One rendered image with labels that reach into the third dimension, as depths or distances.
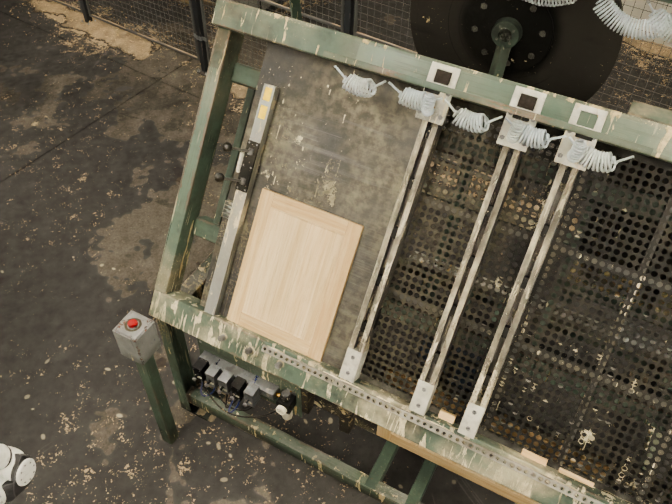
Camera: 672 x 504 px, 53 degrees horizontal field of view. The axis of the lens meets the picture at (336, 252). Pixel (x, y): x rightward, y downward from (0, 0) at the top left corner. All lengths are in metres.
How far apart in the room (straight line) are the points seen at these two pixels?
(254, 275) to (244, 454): 1.10
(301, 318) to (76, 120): 3.36
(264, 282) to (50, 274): 2.02
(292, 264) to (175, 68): 3.63
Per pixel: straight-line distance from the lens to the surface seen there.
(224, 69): 2.74
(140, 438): 3.61
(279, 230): 2.63
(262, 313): 2.72
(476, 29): 2.73
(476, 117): 2.19
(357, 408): 2.62
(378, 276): 2.44
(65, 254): 4.52
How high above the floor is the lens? 3.10
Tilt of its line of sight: 47 degrees down
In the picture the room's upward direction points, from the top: 2 degrees clockwise
